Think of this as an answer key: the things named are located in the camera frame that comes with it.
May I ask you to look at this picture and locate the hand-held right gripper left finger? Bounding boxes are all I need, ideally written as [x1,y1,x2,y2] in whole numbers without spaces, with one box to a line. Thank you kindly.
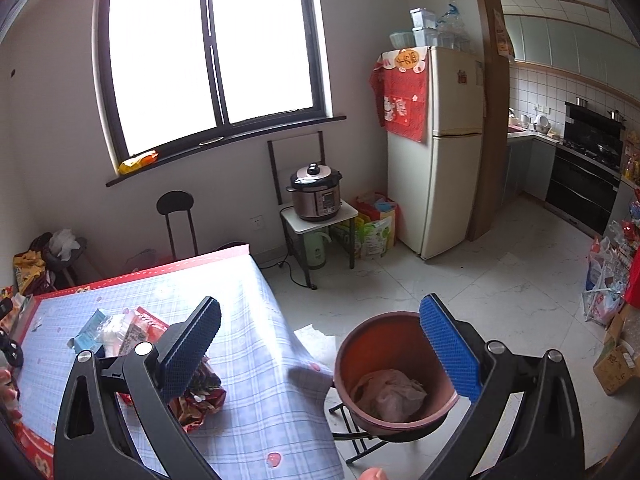
[52,296,223,480]

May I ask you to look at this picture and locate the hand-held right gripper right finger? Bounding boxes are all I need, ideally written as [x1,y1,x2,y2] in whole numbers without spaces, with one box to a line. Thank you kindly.
[419,293,588,480]

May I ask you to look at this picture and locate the red packet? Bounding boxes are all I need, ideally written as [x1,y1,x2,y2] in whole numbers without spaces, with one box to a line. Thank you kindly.
[135,306,170,333]

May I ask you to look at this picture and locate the brown printed packet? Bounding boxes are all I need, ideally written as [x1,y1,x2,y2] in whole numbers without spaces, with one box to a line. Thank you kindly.
[120,317,151,356]

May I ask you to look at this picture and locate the red foil wrapper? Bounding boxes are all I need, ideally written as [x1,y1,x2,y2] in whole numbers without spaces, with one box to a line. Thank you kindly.
[117,357,227,433]

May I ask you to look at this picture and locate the blue snack packet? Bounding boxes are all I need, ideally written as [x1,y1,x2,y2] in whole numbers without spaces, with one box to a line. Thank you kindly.
[67,308,113,353]

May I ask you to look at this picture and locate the brown plastic bin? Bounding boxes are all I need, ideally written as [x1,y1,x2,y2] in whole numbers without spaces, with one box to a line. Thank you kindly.
[333,311,460,443]

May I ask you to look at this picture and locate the blue plaid tablecloth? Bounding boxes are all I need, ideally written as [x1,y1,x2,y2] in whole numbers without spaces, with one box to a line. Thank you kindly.
[20,252,346,480]

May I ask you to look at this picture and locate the crumpled pale paper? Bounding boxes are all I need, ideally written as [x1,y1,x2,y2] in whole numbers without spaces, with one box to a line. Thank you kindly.
[350,369,428,421]

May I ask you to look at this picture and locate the yellow cloth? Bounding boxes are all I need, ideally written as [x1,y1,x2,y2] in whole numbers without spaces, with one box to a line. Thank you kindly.
[12,250,48,296]

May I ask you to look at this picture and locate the dark chair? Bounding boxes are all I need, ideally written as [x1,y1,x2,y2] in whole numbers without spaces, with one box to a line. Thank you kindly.
[42,247,88,288]

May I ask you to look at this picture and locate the red printed table cover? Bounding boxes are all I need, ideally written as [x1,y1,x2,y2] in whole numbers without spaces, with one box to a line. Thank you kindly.
[10,244,251,480]

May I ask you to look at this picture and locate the white plastic bag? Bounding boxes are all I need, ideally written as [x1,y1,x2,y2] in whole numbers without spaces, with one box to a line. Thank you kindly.
[49,229,81,261]

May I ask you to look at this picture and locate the black folding stand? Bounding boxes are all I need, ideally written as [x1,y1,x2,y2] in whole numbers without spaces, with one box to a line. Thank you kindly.
[327,400,401,471]

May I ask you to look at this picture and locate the green white shopping bag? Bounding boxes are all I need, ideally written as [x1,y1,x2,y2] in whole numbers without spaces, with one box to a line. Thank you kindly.
[357,215,396,261]

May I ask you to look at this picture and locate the green kettle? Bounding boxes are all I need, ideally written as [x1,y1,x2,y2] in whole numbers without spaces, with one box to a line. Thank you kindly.
[300,230,332,271]

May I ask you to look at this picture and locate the green printed box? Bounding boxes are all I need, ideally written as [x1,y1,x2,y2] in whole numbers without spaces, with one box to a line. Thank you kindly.
[330,222,358,256]

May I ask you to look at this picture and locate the cream refrigerator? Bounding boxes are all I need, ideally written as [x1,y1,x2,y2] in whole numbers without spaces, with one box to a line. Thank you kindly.
[382,46,486,261]

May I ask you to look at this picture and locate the cardboard box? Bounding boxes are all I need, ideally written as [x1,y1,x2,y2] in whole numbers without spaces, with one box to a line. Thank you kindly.
[592,305,640,396]

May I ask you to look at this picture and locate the small white side table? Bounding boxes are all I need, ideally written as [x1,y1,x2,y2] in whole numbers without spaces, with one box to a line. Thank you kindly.
[280,199,360,291]

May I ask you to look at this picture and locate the yellow bag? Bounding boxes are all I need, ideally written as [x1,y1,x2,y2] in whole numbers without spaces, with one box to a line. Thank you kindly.
[118,150,161,176]

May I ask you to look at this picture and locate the steel pressure cooker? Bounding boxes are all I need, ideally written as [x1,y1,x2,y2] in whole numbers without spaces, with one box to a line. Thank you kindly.
[286,162,343,222]

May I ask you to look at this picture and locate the grey kitchen counter cabinet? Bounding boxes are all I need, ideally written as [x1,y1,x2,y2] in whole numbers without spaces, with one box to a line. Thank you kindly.
[507,127,558,201]

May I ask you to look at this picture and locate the black oven with stove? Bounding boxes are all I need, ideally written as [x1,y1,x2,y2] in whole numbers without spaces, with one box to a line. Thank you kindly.
[545,140,623,236]

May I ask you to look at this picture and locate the red printed cloth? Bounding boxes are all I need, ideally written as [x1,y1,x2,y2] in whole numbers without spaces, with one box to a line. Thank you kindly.
[370,47,431,142]

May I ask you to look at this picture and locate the row of condiment bottles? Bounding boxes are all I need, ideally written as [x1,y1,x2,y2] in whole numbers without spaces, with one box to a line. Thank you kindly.
[622,142,640,183]

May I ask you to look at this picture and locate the black range hood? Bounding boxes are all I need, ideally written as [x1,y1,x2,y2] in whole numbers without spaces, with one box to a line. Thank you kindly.
[564,101,627,141]

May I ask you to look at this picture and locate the dark framed window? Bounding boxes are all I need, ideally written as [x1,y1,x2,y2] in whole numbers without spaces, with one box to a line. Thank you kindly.
[91,0,347,188]

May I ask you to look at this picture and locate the stack of clear storage containers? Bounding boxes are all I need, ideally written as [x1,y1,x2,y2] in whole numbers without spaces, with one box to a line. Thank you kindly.
[390,4,473,53]

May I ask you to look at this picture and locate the black power cable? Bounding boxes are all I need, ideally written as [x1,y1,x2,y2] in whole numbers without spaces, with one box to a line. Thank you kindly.
[260,255,318,291]

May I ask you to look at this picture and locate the wire rack with packets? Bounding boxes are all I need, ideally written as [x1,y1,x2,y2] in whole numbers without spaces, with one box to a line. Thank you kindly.
[582,205,640,326]

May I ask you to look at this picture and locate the black metal frame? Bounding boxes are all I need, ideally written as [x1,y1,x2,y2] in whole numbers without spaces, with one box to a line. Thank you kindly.
[267,131,326,206]

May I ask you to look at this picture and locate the wooden door frame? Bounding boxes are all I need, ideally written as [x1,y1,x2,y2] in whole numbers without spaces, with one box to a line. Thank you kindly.
[467,0,511,241]

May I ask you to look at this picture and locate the red wall calendar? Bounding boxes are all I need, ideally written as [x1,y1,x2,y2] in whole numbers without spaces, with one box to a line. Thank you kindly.
[492,9,516,58]

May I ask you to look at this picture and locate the pale green wall cabinets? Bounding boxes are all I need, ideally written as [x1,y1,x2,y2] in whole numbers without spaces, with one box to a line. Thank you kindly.
[502,10,640,91]

